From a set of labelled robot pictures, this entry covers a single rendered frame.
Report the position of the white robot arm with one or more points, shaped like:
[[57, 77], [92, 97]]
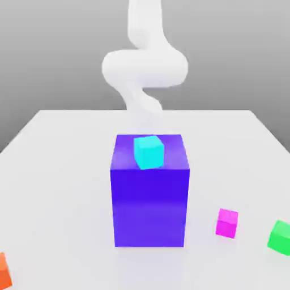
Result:
[[145, 68]]

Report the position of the small cyan cube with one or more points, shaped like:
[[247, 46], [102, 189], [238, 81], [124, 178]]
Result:
[[148, 153]]

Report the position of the small magenta cube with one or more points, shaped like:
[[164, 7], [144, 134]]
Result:
[[226, 223]]

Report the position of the small green cube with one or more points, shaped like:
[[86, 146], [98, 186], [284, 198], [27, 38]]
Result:
[[279, 238]]

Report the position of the small orange cube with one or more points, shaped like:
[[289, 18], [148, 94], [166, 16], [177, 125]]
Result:
[[4, 273]]

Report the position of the large blue box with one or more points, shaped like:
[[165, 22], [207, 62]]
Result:
[[149, 204]]

